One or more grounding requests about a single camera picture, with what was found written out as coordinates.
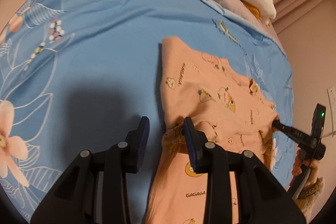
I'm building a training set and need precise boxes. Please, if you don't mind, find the orange cartoon print shirt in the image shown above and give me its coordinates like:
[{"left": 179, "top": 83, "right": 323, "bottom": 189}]
[{"left": 146, "top": 36, "right": 278, "bottom": 223}]

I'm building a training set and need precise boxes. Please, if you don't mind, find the person right hand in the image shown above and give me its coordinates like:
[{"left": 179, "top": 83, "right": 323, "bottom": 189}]
[{"left": 291, "top": 150, "right": 322, "bottom": 189}]

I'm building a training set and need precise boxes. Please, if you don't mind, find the black tracker box green led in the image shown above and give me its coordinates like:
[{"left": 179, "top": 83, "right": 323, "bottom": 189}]
[{"left": 311, "top": 104, "right": 326, "bottom": 141}]

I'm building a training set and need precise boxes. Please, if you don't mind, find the blue floral quilt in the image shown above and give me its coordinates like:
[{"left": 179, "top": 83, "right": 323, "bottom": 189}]
[{"left": 1, "top": 0, "right": 293, "bottom": 223}]

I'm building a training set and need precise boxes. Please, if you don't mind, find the white wall socket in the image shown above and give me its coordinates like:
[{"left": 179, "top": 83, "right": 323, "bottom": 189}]
[{"left": 327, "top": 86, "right": 336, "bottom": 136}]

